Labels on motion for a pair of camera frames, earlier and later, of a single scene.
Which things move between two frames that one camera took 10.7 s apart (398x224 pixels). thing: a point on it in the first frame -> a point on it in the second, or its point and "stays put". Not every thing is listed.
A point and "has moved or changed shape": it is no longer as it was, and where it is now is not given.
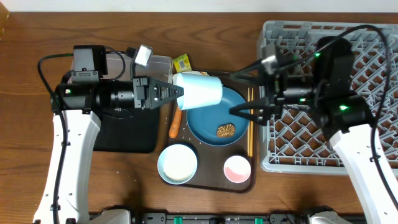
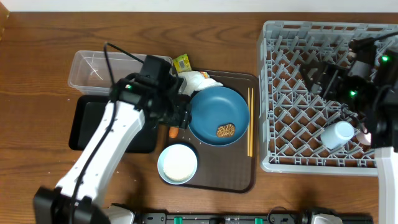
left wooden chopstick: (249, 127) stays put
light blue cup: (199, 89) has moved or changed shape
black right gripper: (265, 103) -> (333, 73)
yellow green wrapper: (182, 64) stays put
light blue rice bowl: (177, 164) stays put
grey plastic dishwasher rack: (293, 144) stays put
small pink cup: (237, 169) has moved or changed shape
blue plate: (203, 122) stays put
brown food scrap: (226, 130) stays put
